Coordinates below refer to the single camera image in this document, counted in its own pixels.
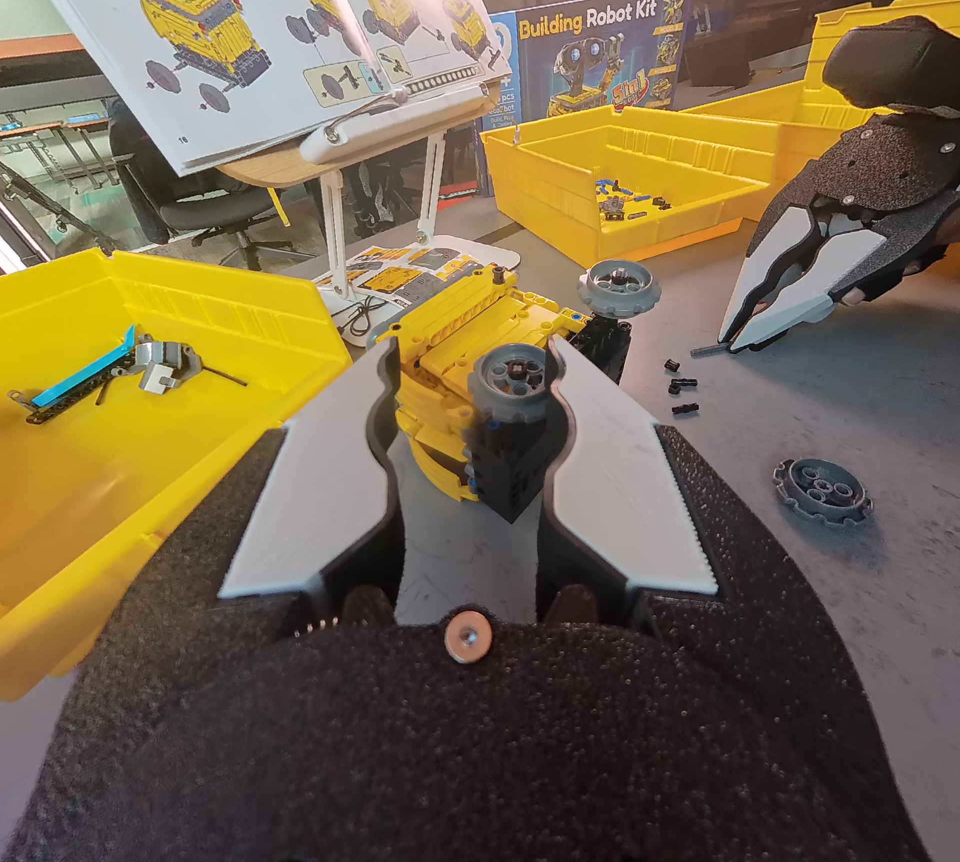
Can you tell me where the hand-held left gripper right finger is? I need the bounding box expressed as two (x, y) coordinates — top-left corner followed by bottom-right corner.
(535, 335), (717, 634)

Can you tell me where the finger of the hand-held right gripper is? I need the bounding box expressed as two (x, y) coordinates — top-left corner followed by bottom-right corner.
(717, 205), (820, 345)
(727, 214), (891, 354)

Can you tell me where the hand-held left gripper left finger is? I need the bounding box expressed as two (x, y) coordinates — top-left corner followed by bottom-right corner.
(217, 337), (408, 641)

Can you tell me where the heap of mixed lego parts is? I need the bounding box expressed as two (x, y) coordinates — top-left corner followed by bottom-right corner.
(594, 178), (674, 223)

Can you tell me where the small grey lego wheel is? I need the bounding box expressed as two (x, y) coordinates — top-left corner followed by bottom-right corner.
(771, 457), (876, 530)

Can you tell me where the yellow lego vehicle model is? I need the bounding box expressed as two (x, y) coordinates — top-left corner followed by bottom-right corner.
(371, 260), (636, 527)

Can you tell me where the yellow storage bin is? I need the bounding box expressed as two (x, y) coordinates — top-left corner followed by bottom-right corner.
(677, 0), (960, 204)
(0, 247), (355, 703)
(478, 103), (786, 264)

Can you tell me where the lego sticker sheet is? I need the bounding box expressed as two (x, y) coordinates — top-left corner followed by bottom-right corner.
(313, 244), (483, 313)

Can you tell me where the blue lego set box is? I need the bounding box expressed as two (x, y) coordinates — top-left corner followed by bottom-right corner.
(482, 0), (696, 197)

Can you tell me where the long black lego beam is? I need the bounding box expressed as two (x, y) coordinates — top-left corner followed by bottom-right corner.
(6, 365), (135, 425)

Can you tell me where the lego instruction booklet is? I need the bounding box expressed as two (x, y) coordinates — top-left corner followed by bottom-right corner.
(0, 0), (513, 178)

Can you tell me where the cyan strip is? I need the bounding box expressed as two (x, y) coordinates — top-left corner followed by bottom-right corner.
(28, 322), (139, 410)

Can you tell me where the black office chair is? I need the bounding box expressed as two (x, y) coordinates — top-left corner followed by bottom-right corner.
(107, 91), (318, 272)

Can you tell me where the black cable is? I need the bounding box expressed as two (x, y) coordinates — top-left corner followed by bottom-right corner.
(339, 298), (393, 347)

